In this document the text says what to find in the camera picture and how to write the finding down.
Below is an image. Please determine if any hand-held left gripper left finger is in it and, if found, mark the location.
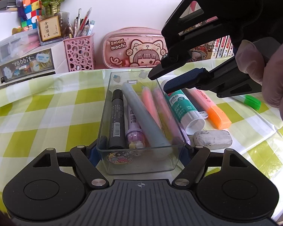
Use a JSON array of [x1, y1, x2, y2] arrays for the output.
[[28, 142, 109, 189]]

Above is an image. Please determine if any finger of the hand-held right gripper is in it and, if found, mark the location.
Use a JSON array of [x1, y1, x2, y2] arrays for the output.
[[163, 57, 262, 99], [148, 0, 241, 81]]

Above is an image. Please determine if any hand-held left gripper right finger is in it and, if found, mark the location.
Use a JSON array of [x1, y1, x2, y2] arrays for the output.
[[172, 145, 249, 189]]

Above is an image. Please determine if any grey correction tape dispenser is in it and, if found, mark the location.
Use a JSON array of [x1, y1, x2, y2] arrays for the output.
[[185, 88, 209, 119]]

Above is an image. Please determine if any white eraser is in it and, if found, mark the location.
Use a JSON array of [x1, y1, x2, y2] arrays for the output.
[[193, 130, 233, 150]]

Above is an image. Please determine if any white teal glue stick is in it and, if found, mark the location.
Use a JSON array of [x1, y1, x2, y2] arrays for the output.
[[161, 79, 206, 135]]

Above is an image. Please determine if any thin lilac pen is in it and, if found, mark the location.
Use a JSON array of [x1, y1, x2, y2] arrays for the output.
[[153, 88, 183, 145]]

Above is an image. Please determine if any coral pink highlighter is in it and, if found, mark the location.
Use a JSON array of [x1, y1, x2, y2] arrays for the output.
[[141, 87, 162, 129]]

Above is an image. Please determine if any black marker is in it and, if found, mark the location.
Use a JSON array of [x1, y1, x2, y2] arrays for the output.
[[108, 89, 125, 150]]

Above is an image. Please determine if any purple bead-cap pen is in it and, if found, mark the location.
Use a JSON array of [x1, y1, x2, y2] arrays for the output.
[[125, 104, 148, 149]]

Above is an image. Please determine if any clear plastic organizer box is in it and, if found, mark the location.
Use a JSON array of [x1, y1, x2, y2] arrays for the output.
[[96, 72, 187, 175]]

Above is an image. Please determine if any orange highlighter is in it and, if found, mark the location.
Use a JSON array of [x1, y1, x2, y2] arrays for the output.
[[191, 88, 232, 130]]

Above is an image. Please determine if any blue-grey highlighter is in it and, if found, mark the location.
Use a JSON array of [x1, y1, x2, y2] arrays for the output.
[[121, 81, 172, 148]]

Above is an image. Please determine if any green highlighter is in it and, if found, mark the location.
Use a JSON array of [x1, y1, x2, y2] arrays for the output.
[[231, 94, 262, 111]]

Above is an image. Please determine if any person's right hand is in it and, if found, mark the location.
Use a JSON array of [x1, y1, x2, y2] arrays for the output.
[[235, 14, 283, 129]]

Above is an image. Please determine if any pink cartoon pencil case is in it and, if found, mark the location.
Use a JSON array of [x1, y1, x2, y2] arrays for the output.
[[102, 27, 168, 70]]

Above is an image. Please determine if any pink spine comic book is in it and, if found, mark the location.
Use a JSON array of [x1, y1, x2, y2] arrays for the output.
[[183, 1, 214, 63]]

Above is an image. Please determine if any pink top comic book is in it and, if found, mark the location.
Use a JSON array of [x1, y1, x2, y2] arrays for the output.
[[229, 36, 236, 56], [224, 36, 232, 57]]

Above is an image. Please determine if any green checked tablecloth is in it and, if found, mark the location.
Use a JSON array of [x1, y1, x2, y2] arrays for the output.
[[0, 58, 283, 226]]

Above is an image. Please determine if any pink perforated pen holder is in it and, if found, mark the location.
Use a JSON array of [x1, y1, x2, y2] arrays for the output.
[[63, 33, 96, 72]]

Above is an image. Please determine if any bunch of pens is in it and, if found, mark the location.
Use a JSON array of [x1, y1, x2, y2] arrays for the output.
[[69, 8, 95, 38]]

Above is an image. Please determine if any white desktop drawer organizer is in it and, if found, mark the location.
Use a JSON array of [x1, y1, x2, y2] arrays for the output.
[[0, 12, 70, 90]]

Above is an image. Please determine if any lucky bamboo in glass pot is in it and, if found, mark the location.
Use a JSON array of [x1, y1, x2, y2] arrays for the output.
[[32, 0, 70, 47]]

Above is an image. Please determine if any clear plastic storage box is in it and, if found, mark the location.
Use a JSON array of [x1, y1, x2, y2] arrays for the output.
[[0, 32, 42, 66]]

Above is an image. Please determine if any small yellow toy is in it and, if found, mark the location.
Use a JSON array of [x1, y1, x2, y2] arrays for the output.
[[12, 26, 31, 35]]

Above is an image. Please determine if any colourful twist cube puzzle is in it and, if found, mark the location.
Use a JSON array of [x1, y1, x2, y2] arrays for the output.
[[20, 0, 47, 29]]

